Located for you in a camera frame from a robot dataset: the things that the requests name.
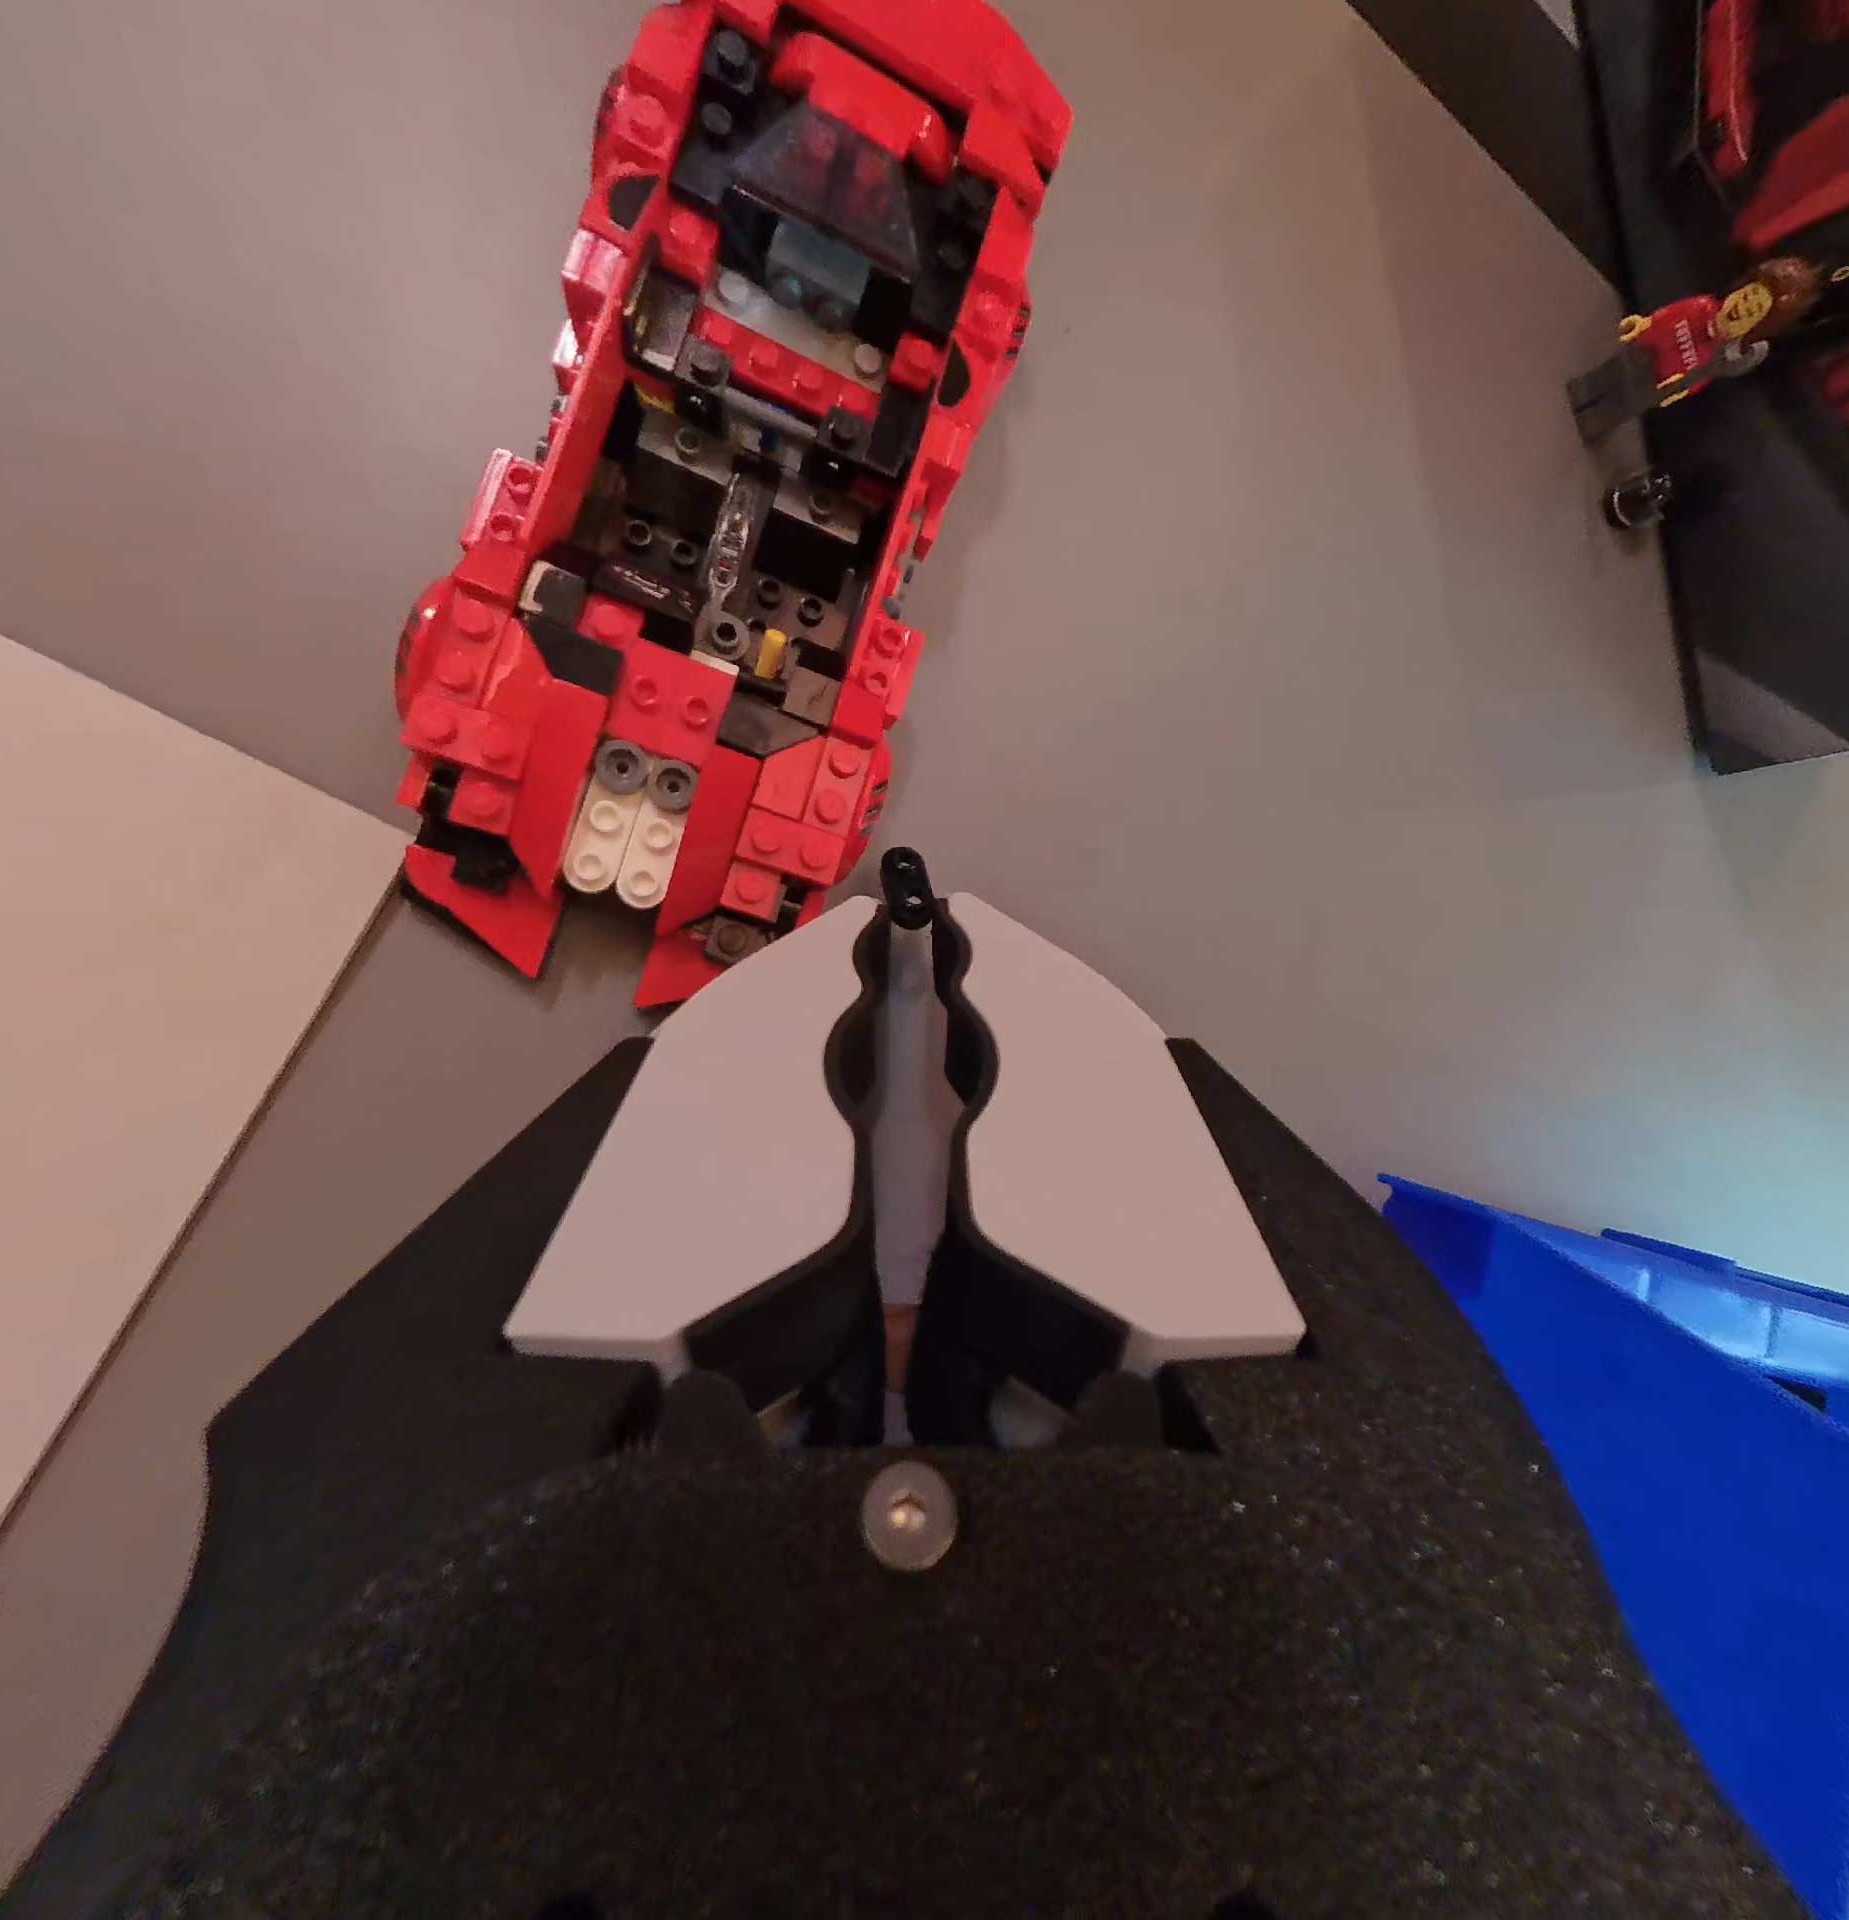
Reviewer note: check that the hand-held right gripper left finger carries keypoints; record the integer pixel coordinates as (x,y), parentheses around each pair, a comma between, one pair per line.
(699,1170)

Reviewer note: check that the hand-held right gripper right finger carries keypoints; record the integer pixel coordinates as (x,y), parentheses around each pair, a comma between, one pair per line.
(1118,1170)

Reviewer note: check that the small black toy brick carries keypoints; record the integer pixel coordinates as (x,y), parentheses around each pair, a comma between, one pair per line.
(904,884)

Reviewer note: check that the red toy brick car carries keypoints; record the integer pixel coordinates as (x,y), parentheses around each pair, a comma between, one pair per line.
(474,721)

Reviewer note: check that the blue plastic bin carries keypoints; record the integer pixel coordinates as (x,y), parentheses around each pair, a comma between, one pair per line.
(1689,1501)

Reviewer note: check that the instruction booklet with car print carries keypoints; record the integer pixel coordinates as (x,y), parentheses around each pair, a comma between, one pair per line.
(114,975)

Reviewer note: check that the toy car printed box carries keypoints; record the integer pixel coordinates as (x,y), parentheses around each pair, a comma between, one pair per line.
(1764,630)

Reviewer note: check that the small black round toy part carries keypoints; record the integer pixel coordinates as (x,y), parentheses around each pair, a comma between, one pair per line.
(1637,500)

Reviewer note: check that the red toy minifigure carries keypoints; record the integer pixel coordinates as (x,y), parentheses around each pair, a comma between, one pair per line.
(1689,337)

